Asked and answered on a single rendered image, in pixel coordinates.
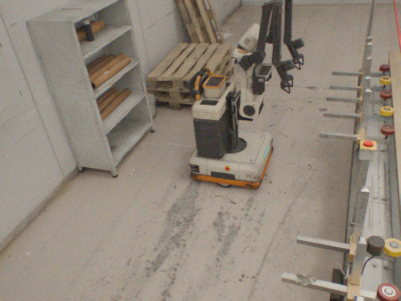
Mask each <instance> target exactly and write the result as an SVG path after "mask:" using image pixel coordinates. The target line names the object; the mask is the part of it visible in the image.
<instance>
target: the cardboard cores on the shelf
mask: <svg viewBox="0 0 401 301"><path fill-rule="evenodd" d="M90 23H91V27H92V32H93V34H95V33H97V32H98V31H100V30H102V29H104V28H105V22H104V21H102V20H98V21H94V20H93V21H91V22H90ZM75 31H76V34H77V37H78V39H79V42H81V41H83V40H84V39H85V38H87V37H86V34H85V31H84V26H81V27H79V28H77V29H76V30H75ZM130 63H131V59H130V58H129V57H127V56H126V55H125V54H124V53H121V54H120V55H118V56H115V55H114V54H111V55H109V56H106V55H105V54H103V55H102V56H101V57H99V58H97V59H95V60H94V61H93V62H92V63H90V64H88V65H86V68H87V72H88V76H89V77H90V81H91V85H92V89H93V90H95V89H96V88H98V87H99V86H101V85H102V84H103V83H104V82H106V81H107V80H108V79H109V78H111V77H113V76H114V75H116V74H117V73H118V72H119V71H120V70H121V69H123V68H125V67H126V66H128V65H129V64H130ZM130 93H131V92H130V90H129V89H127V88H126V89H124V90H123V91H122V92H121V93H120V92H119V91H118V88H117V87H113V88H112V89H110V90H109V91H108V92H106V93H105V94H103V96H102V97H100V98H99V99H97V100H96V102H97V107H98V111H99V113H100V115H101V120H102V121H103V120H104V119H105V118H106V116H108V114H109V113H111V112H112V111H114V110H115V109H116V108H117V107H118V105H119V104H120V103H121V102H122V101H124V100H125V99H126V98H127V97H128V96H129V94H130Z"/></svg>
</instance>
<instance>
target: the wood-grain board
mask: <svg viewBox="0 0 401 301"><path fill-rule="evenodd" d="M388 62H389V66H390V70H389V71H390V78H391V92H392V105H393V110H394V111H393V123H394V127H395V131H394V141H395V150H396V167H397V185H398V194H399V211H400V229H401V57H400V50H388Z"/></svg>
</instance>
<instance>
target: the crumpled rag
mask: <svg viewBox="0 0 401 301"><path fill-rule="evenodd" d="M296 277H297V278H298V279H297V280H296V282H297V283H299V284H300V285H301V284H302V285H304V286H307V284H313V283H314V282H316V278H315V277H313V276H311V275H310V274H307V275H306V274H305V273H303V272H298V273H296Z"/></svg>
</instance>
